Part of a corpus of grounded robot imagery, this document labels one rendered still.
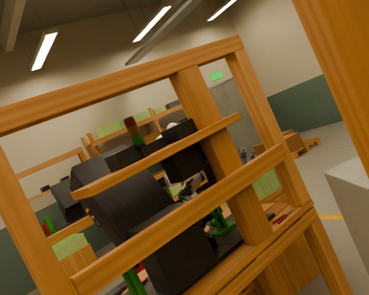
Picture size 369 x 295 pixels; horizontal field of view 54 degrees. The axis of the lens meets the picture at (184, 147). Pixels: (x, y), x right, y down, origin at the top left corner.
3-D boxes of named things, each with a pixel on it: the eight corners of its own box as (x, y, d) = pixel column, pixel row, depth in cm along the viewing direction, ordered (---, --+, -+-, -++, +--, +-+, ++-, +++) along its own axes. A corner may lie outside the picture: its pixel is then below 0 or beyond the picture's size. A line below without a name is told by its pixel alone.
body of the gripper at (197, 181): (194, 178, 220) (184, 191, 214) (193, 167, 213) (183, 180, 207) (205, 183, 217) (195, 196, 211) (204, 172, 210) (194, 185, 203)
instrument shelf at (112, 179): (74, 201, 159) (69, 193, 158) (212, 129, 211) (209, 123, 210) (93, 196, 138) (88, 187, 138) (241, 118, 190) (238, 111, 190)
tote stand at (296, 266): (238, 284, 344) (204, 209, 339) (276, 254, 366) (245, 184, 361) (286, 302, 282) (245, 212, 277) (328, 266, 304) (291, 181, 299)
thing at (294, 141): (258, 164, 831) (250, 147, 828) (282, 150, 868) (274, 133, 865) (296, 158, 724) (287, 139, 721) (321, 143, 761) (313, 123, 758)
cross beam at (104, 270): (79, 299, 132) (68, 277, 131) (281, 158, 207) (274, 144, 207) (84, 301, 128) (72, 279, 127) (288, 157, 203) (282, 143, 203)
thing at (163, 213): (155, 292, 181) (126, 232, 178) (198, 259, 198) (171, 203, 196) (174, 297, 166) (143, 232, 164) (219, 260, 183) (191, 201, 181)
